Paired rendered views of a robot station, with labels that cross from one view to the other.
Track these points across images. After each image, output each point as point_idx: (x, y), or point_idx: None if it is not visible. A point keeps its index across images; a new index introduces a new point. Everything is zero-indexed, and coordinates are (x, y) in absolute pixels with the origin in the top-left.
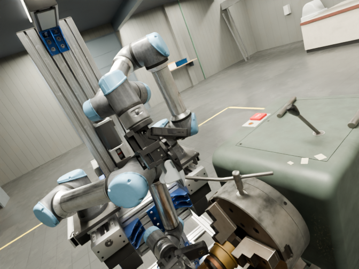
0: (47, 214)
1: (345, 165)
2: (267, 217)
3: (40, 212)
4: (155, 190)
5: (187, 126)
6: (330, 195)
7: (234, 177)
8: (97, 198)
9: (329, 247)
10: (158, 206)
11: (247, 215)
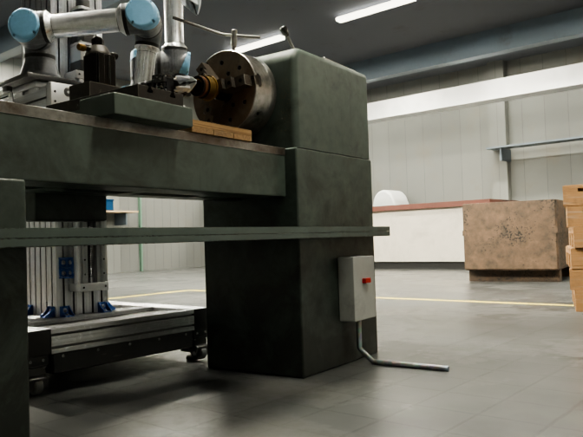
0: (35, 16)
1: (308, 53)
2: (249, 57)
3: (25, 14)
4: (146, 56)
5: (180, 57)
6: (293, 55)
7: (232, 32)
8: (104, 16)
9: (289, 111)
10: (140, 77)
11: (235, 55)
